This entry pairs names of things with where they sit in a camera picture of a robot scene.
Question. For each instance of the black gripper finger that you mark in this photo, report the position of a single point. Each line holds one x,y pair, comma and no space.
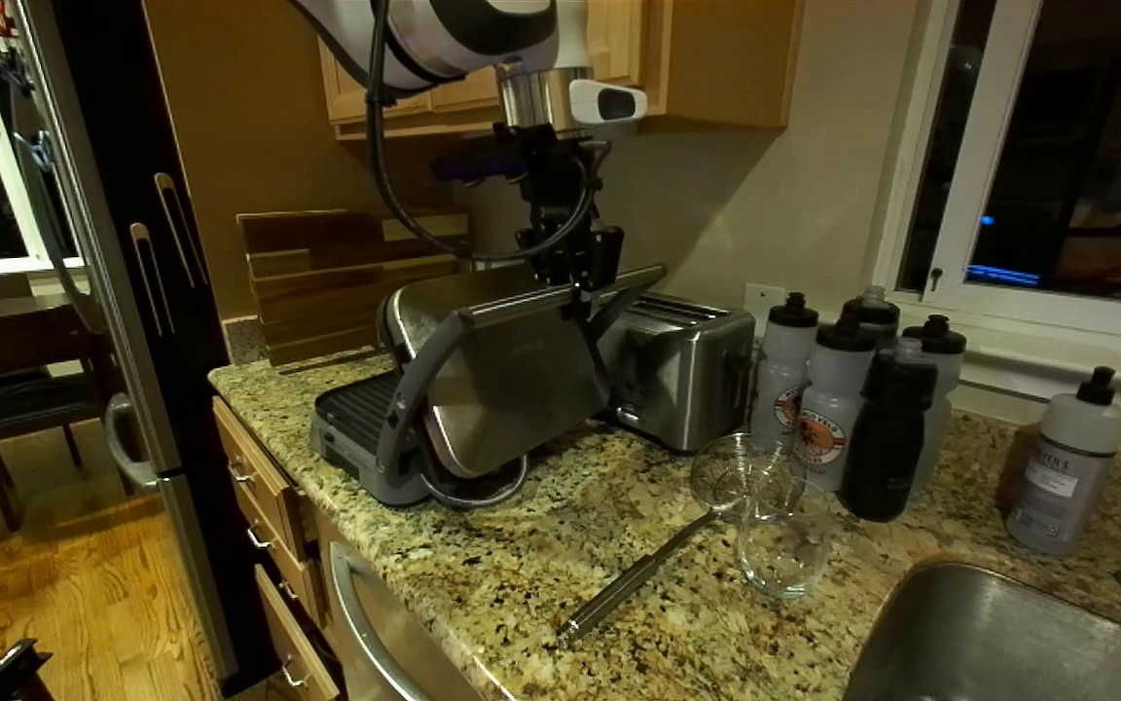
601,269
550,269

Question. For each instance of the white framed kitchen window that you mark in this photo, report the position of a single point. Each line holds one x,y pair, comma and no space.
1068,170

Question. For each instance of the stainless grill sandwich maker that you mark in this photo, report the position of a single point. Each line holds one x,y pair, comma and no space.
506,382

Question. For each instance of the stainless steel toaster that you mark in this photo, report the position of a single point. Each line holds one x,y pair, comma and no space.
683,370

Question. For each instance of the dark dining table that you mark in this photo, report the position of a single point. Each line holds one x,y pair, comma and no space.
3,313

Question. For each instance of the white sport bottle black cap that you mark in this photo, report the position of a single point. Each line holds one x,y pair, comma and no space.
781,370
942,377
834,412
875,317

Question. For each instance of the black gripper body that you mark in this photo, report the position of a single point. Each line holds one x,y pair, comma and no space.
562,196

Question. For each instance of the slim metal kitchen tool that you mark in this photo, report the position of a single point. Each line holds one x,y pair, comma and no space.
633,578

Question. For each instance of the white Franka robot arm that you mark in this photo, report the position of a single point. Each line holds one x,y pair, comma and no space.
428,39

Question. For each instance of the wooden upper cabinet double door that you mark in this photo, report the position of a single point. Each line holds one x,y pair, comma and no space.
702,63

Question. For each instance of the wooden drawer cabinet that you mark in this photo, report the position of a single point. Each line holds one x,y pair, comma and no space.
269,546

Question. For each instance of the stainless steel sink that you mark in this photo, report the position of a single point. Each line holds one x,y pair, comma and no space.
1012,643

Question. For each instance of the wrist mounted camera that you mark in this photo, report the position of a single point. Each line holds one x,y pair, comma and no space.
607,102

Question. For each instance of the black refrigerator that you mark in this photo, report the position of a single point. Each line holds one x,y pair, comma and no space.
134,298

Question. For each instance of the dark wooden chair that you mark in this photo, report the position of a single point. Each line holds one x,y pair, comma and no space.
18,404

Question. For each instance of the clear drinking glass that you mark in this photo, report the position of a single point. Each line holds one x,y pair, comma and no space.
781,533

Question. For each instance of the grey water bottle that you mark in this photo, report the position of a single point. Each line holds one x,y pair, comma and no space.
1065,472

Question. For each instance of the dark wooden box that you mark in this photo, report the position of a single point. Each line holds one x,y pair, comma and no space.
327,285

